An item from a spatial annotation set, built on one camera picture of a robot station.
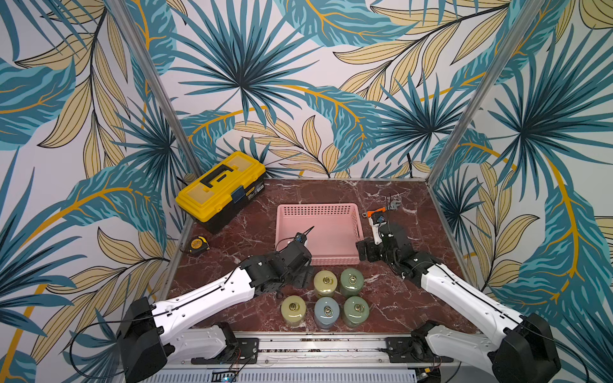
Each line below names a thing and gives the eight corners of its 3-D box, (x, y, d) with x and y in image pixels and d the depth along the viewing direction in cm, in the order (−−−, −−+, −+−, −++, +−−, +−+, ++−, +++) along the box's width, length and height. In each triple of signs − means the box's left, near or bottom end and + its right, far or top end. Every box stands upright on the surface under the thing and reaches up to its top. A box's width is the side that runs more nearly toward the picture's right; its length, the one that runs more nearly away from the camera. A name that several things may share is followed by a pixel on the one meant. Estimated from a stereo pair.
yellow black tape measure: (190, 255, 95) (187, 251, 93) (196, 240, 100) (193, 235, 97) (207, 255, 96) (204, 251, 93) (211, 240, 100) (209, 235, 97)
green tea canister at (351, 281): (339, 297, 86) (343, 288, 79) (337, 278, 91) (341, 267, 83) (359, 297, 86) (364, 288, 79) (356, 278, 91) (361, 267, 83)
